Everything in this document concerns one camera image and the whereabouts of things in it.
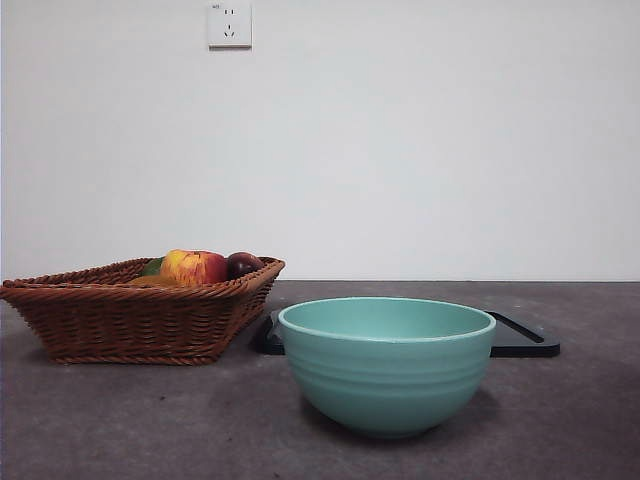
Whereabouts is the white wall socket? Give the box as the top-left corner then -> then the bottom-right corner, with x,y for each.
207,0 -> 254,50

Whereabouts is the black rectangular tray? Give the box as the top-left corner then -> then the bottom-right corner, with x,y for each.
255,308 -> 561,358

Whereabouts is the red yellow apple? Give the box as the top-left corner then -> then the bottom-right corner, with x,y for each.
158,248 -> 229,286

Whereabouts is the brown wicker basket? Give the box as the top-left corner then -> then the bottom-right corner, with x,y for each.
0,255 -> 286,365

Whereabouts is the dark red plum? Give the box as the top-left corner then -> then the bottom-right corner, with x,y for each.
225,251 -> 265,280

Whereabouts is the teal ceramic bowl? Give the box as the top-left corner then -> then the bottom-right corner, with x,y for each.
277,296 -> 497,440

